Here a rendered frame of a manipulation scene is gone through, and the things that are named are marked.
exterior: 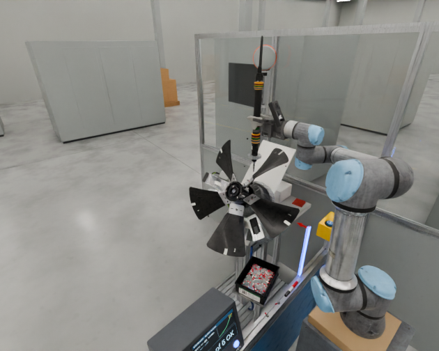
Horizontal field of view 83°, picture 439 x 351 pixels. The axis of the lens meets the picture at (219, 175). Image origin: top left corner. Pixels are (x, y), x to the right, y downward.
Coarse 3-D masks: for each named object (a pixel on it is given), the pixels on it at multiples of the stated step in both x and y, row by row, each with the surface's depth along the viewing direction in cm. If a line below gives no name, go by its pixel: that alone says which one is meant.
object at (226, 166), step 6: (228, 144) 158; (222, 150) 163; (228, 150) 157; (222, 156) 163; (228, 156) 156; (216, 162) 173; (222, 162) 164; (228, 162) 156; (222, 168) 166; (228, 168) 156; (228, 174) 159
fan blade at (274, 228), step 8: (264, 200) 141; (256, 208) 135; (264, 208) 135; (272, 208) 135; (280, 208) 134; (288, 208) 134; (296, 208) 133; (264, 216) 131; (272, 216) 130; (280, 216) 130; (296, 216) 129; (264, 224) 128; (272, 224) 127; (280, 224) 127; (272, 232) 125; (280, 232) 124
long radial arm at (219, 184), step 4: (208, 176) 179; (212, 176) 178; (208, 180) 178; (212, 180) 176; (216, 180) 174; (220, 180) 172; (224, 180) 171; (208, 184) 177; (212, 184) 175; (216, 184) 173; (220, 184) 171; (224, 184) 169; (228, 184) 168; (216, 188) 173; (220, 188) 170; (224, 188) 168
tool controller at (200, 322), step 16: (192, 304) 80; (208, 304) 79; (224, 304) 78; (176, 320) 75; (192, 320) 74; (208, 320) 73; (224, 320) 76; (160, 336) 71; (176, 336) 70; (192, 336) 69; (208, 336) 72; (224, 336) 76; (240, 336) 82
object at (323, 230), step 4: (332, 212) 149; (328, 216) 146; (332, 216) 146; (324, 220) 143; (332, 220) 142; (320, 224) 140; (324, 224) 139; (320, 228) 141; (324, 228) 139; (328, 228) 137; (316, 232) 144; (320, 232) 142; (324, 232) 140; (328, 232) 138; (320, 236) 143; (324, 236) 141; (328, 236) 139; (328, 240) 140
